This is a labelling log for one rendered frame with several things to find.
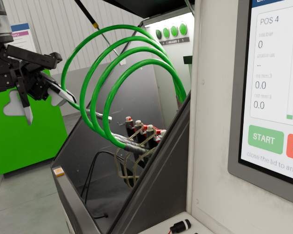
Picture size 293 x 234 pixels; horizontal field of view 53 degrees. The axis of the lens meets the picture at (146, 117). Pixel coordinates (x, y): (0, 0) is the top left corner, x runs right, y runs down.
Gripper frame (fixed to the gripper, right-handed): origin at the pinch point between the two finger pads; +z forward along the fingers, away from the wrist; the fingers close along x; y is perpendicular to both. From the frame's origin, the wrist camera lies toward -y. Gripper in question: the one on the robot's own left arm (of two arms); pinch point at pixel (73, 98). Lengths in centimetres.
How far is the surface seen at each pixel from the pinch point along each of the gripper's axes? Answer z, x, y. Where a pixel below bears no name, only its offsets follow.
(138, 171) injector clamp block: 31.3, 3.6, 5.5
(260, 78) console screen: 36, 48, -29
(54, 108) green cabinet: -97, -288, 81
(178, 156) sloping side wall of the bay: 35.4, 29.7, -9.3
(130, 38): 6.9, 10.6, -25.9
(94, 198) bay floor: 24.6, -14.4, 28.8
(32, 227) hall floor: -8, -148, 142
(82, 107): 8.1, 15.9, -2.7
